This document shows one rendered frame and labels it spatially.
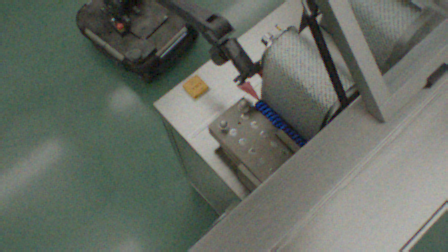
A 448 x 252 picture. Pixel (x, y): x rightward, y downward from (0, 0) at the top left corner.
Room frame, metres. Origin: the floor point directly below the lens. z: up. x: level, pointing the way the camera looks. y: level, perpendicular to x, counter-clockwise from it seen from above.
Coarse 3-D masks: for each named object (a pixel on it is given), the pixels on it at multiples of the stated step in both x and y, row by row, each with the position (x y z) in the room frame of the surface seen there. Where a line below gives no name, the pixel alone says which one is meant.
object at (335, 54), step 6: (306, 30) 0.76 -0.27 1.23; (324, 30) 0.77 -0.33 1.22; (306, 36) 0.74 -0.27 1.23; (324, 36) 0.74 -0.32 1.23; (330, 36) 0.74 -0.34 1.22; (312, 42) 0.72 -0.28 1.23; (330, 42) 0.71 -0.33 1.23; (330, 48) 0.69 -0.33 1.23; (336, 48) 0.69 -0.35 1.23; (336, 54) 0.67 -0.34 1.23; (336, 60) 0.65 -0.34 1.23; (342, 60) 0.65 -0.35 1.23; (342, 66) 0.63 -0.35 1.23; (348, 72) 0.61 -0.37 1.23
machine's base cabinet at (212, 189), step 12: (168, 132) 0.70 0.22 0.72; (180, 144) 0.64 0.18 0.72; (180, 156) 0.68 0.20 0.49; (192, 156) 0.58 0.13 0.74; (192, 168) 0.61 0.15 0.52; (204, 168) 0.52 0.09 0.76; (192, 180) 0.64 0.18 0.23; (204, 180) 0.54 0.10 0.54; (216, 180) 0.47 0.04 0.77; (204, 192) 0.57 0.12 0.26; (216, 192) 0.48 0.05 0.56; (228, 192) 0.41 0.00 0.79; (216, 204) 0.50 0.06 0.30; (228, 204) 0.42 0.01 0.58
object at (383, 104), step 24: (336, 0) 0.40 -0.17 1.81; (312, 24) 0.39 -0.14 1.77; (336, 24) 0.38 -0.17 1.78; (360, 48) 0.35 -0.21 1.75; (336, 72) 0.35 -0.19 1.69; (360, 72) 0.32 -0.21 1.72; (432, 72) 0.35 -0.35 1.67; (384, 96) 0.30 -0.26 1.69; (408, 96) 0.31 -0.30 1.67; (384, 120) 0.27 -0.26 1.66
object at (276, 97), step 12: (264, 72) 0.65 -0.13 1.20; (264, 84) 0.65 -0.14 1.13; (276, 84) 0.61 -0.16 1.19; (264, 96) 0.65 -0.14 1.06; (276, 96) 0.61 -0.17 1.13; (288, 96) 0.57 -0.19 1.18; (276, 108) 0.60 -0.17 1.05; (288, 108) 0.57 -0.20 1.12; (300, 108) 0.54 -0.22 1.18; (288, 120) 0.56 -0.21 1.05; (300, 120) 0.53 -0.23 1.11; (312, 120) 0.50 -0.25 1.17; (300, 132) 0.52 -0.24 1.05; (312, 132) 0.49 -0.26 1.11
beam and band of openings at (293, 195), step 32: (416, 96) 0.31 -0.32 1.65; (352, 128) 0.26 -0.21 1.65; (384, 128) 0.26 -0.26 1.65; (288, 160) 0.22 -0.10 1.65; (320, 160) 0.21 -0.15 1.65; (352, 160) 0.21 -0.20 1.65; (256, 192) 0.17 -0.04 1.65; (288, 192) 0.17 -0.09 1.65; (320, 192) 0.16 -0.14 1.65; (224, 224) 0.13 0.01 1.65; (256, 224) 0.12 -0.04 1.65; (288, 224) 0.12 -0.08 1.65
